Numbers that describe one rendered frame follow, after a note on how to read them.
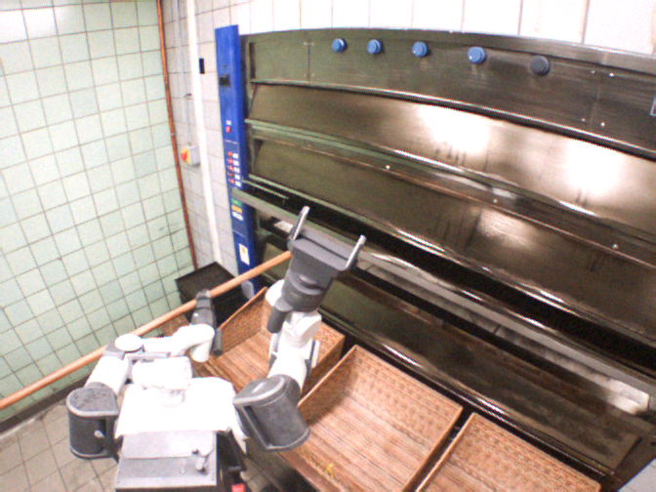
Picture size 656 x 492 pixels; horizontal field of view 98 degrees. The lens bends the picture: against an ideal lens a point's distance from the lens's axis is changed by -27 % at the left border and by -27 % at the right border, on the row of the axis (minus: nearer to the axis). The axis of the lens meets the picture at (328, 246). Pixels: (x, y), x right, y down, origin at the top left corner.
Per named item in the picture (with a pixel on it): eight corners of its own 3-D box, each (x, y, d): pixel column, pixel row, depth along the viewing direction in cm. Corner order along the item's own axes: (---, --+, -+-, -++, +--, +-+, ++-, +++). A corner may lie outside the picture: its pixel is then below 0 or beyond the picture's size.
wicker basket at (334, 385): (352, 380, 176) (355, 342, 162) (450, 441, 142) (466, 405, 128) (278, 440, 145) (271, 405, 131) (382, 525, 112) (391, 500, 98)
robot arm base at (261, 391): (312, 419, 82) (311, 445, 71) (265, 434, 83) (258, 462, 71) (286, 367, 81) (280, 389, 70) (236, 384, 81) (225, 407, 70)
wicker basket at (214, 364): (270, 322, 212) (266, 284, 198) (346, 373, 179) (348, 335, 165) (202, 365, 181) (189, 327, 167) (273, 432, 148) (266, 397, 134)
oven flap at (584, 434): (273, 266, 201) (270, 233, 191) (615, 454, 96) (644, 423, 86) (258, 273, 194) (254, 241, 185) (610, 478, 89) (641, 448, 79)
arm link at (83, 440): (116, 420, 79) (102, 458, 66) (84, 412, 77) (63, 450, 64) (117, 385, 77) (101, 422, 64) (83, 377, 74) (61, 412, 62)
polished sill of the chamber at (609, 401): (269, 229, 190) (268, 223, 188) (650, 420, 84) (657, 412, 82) (260, 233, 187) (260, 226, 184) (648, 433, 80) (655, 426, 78)
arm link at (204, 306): (188, 292, 127) (185, 313, 117) (214, 289, 129) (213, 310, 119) (196, 318, 134) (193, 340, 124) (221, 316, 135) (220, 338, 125)
